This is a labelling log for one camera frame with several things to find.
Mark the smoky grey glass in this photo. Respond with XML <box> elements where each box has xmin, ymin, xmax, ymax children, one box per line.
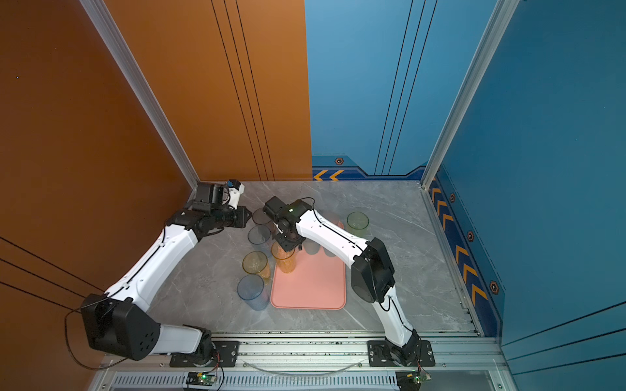
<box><xmin>252</xmin><ymin>208</ymin><xmax>276</xmax><ymax>237</ymax></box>

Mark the tall blue glass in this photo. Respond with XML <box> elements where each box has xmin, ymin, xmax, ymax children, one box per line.
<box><xmin>236</xmin><ymin>275</ymin><xmax>269</xmax><ymax>311</ymax></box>

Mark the left green circuit board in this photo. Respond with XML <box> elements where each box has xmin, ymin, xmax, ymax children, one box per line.
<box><xmin>185</xmin><ymin>371</ymin><xmax>219</xmax><ymax>389</ymax></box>

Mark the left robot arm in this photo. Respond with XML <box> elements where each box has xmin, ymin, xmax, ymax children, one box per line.
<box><xmin>79</xmin><ymin>179</ymin><xmax>252</xmax><ymax>365</ymax></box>

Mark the right green circuit board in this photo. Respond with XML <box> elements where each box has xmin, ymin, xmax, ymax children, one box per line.
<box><xmin>395</xmin><ymin>371</ymin><xmax>432</xmax><ymax>391</ymax></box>

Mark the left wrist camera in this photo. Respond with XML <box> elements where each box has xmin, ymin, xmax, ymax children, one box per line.
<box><xmin>227</xmin><ymin>179</ymin><xmax>245</xmax><ymax>209</ymax></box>

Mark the pink plastic tray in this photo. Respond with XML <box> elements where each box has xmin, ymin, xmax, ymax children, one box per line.
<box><xmin>271</xmin><ymin>246</ymin><xmax>347</xmax><ymax>311</ymax></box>

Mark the aluminium front rail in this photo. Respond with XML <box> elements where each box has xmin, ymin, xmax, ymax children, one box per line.
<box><xmin>90</xmin><ymin>332</ymin><xmax>517</xmax><ymax>390</ymax></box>

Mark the right aluminium corner post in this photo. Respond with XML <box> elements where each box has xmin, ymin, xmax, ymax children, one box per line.
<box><xmin>421</xmin><ymin>0</ymin><xmax>520</xmax><ymax>191</ymax></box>

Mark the tall green glass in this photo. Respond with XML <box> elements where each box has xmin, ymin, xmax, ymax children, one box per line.
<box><xmin>346</xmin><ymin>211</ymin><xmax>370</xmax><ymax>237</ymax></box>

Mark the tall yellow glass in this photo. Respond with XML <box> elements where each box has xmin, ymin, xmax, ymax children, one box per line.
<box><xmin>271</xmin><ymin>242</ymin><xmax>297</xmax><ymax>274</ymax></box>

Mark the amber orange glass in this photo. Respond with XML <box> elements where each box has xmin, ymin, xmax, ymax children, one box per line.
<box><xmin>242</xmin><ymin>251</ymin><xmax>272</xmax><ymax>285</ymax></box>

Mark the aluminium corner post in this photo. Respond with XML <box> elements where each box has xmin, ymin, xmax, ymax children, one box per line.
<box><xmin>421</xmin><ymin>0</ymin><xmax>520</xmax><ymax>191</ymax></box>
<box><xmin>80</xmin><ymin>0</ymin><xmax>200</xmax><ymax>191</ymax></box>

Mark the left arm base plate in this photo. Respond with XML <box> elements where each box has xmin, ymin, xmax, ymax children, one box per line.
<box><xmin>170</xmin><ymin>340</ymin><xmax>240</xmax><ymax>368</ymax></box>

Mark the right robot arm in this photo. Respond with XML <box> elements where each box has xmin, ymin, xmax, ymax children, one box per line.
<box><xmin>262</xmin><ymin>196</ymin><xmax>422</xmax><ymax>367</ymax></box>

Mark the left aluminium corner post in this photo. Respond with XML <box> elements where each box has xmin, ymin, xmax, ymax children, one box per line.
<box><xmin>80</xmin><ymin>0</ymin><xmax>200</xmax><ymax>191</ymax></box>

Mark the blue short glass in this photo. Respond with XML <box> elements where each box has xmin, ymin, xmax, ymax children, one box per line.
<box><xmin>247</xmin><ymin>225</ymin><xmax>272</xmax><ymax>257</ymax></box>

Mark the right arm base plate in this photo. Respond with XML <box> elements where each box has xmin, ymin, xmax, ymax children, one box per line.
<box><xmin>367</xmin><ymin>340</ymin><xmax>436</xmax><ymax>368</ymax></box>

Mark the green circuit board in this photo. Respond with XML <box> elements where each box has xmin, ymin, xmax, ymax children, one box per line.
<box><xmin>185</xmin><ymin>371</ymin><xmax>219</xmax><ymax>389</ymax></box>
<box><xmin>395</xmin><ymin>371</ymin><xmax>432</xmax><ymax>391</ymax></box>

